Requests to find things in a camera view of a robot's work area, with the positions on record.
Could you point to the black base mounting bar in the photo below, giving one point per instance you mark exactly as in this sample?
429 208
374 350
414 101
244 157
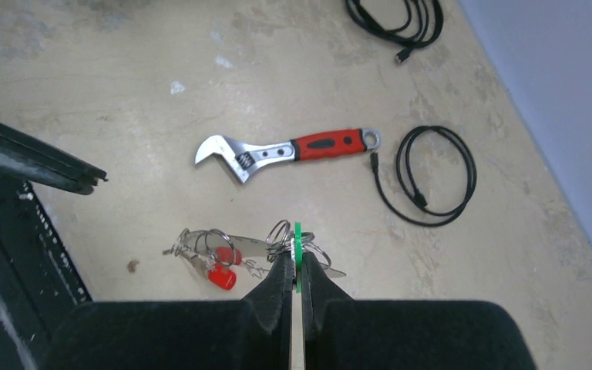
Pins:
39 284

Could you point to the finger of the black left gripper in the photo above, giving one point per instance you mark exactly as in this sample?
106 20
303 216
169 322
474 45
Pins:
25 157

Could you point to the red handled adjustable wrench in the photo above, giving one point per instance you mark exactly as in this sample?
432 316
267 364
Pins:
245 159

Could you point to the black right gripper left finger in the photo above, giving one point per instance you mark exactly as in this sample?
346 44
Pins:
251 333

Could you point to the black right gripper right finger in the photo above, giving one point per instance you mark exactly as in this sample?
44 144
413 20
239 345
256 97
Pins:
341 332

